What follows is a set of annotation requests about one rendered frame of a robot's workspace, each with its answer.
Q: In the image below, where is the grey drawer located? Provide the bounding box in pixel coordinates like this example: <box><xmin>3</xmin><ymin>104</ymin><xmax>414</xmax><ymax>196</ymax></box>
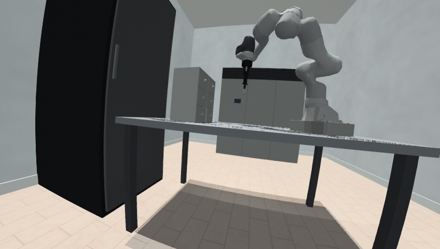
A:
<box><xmin>208</xmin><ymin>78</ymin><xmax>215</xmax><ymax>95</ymax></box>
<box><xmin>196</xmin><ymin>106</ymin><xmax>206</xmax><ymax>122</ymax></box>
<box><xmin>205</xmin><ymin>108</ymin><xmax>213</xmax><ymax>122</ymax></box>
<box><xmin>198</xmin><ymin>70</ymin><xmax>208</xmax><ymax>90</ymax></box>
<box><xmin>207</xmin><ymin>93</ymin><xmax>214</xmax><ymax>108</ymax></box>
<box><xmin>197</xmin><ymin>87</ymin><xmax>207</xmax><ymax>106</ymax></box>

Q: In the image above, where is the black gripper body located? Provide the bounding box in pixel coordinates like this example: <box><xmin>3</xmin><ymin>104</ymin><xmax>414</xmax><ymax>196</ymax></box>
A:
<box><xmin>242</xmin><ymin>59</ymin><xmax>252</xmax><ymax>68</ymax></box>

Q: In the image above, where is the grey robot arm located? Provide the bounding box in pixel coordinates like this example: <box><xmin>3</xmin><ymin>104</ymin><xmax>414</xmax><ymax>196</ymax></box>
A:
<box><xmin>236</xmin><ymin>7</ymin><xmax>343</xmax><ymax>123</ymax></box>

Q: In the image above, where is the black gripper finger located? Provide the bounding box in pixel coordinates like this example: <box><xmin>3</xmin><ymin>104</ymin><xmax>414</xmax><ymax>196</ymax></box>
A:
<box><xmin>242</xmin><ymin>66</ymin><xmax>249</xmax><ymax>94</ymax></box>

